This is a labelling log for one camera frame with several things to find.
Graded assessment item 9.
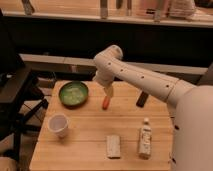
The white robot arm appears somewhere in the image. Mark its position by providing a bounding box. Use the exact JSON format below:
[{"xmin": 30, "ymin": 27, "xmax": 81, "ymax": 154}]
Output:
[{"xmin": 94, "ymin": 45, "xmax": 213, "ymax": 171}]

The black office chair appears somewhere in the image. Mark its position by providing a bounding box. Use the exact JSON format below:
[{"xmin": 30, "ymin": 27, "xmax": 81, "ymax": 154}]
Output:
[{"xmin": 0, "ymin": 50, "xmax": 48, "ymax": 171}]

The orange carrot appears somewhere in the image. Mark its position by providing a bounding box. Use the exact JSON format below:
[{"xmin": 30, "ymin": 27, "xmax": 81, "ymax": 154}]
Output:
[{"xmin": 102, "ymin": 96, "xmax": 110, "ymax": 110}]

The black rectangular device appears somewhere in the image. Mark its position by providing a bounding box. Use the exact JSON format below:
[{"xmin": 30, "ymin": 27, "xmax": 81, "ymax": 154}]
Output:
[{"xmin": 136, "ymin": 92, "xmax": 148, "ymax": 108}]

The green ceramic bowl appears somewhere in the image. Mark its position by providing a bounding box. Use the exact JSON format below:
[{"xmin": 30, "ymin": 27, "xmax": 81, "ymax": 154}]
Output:
[{"xmin": 58, "ymin": 81, "xmax": 89, "ymax": 107}]

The white plastic bottle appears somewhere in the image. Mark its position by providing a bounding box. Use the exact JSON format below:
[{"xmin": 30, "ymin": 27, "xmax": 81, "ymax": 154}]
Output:
[{"xmin": 138, "ymin": 118, "xmax": 152, "ymax": 159}]

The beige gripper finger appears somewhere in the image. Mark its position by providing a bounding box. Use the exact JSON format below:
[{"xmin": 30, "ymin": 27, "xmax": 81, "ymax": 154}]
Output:
[{"xmin": 104, "ymin": 86, "xmax": 114, "ymax": 98}]

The beige sponge block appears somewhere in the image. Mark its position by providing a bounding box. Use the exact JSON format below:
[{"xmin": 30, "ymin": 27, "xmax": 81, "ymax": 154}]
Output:
[{"xmin": 106, "ymin": 135, "xmax": 121, "ymax": 159}]

